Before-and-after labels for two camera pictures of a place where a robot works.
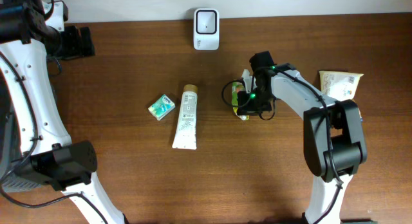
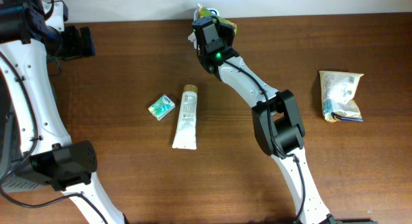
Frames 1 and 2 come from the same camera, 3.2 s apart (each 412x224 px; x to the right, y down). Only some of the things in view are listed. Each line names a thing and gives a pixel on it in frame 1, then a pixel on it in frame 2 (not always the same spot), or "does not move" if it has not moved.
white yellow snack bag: (340, 85) does not move
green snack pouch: (237, 86) to (203, 12)
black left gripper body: (70, 44) does not move
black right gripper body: (257, 102) to (226, 37)
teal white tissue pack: (162, 107) does not move
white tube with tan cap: (185, 136) does not move
